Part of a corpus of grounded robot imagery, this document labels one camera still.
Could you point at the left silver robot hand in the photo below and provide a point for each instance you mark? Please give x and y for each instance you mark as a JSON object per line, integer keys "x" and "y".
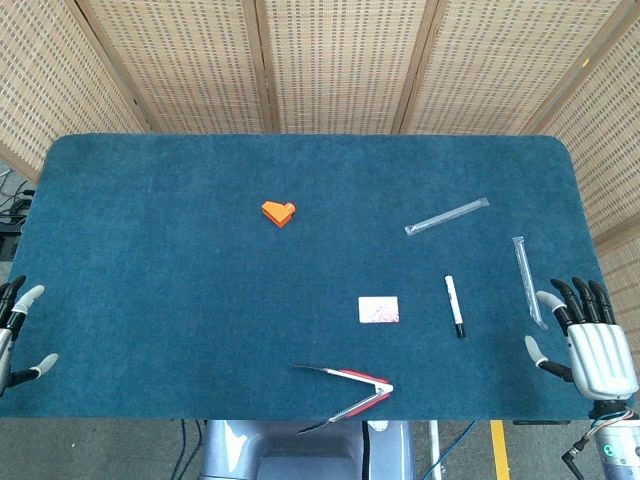
{"x": 5, "y": 350}

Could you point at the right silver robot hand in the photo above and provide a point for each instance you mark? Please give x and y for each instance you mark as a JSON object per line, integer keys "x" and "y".
{"x": 597, "y": 360}

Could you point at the pink card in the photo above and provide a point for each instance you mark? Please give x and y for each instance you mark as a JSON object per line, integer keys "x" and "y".
{"x": 379, "y": 310}

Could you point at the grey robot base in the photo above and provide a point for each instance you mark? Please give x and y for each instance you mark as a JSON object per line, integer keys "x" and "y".
{"x": 300, "y": 450}

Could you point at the black floor power box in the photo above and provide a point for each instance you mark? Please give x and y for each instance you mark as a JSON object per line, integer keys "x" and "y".
{"x": 7, "y": 245}

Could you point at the clear wrapped straw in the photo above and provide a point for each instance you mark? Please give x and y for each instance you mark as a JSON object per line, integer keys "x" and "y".
{"x": 445, "y": 217}
{"x": 526, "y": 280}

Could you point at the white marker black cap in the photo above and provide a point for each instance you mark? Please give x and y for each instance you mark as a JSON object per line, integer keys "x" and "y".
{"x": 454, "y": 305}

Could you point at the blue carpet table mat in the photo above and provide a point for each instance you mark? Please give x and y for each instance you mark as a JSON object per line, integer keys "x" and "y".
{"x": 150, "y": 275}

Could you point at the orange plastic block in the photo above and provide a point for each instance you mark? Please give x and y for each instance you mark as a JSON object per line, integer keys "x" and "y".
{"x": 278, "y": 214}

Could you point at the woven bamboo folding screen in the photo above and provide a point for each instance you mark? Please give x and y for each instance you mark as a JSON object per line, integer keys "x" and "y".
{"x": 340, "y": 60}

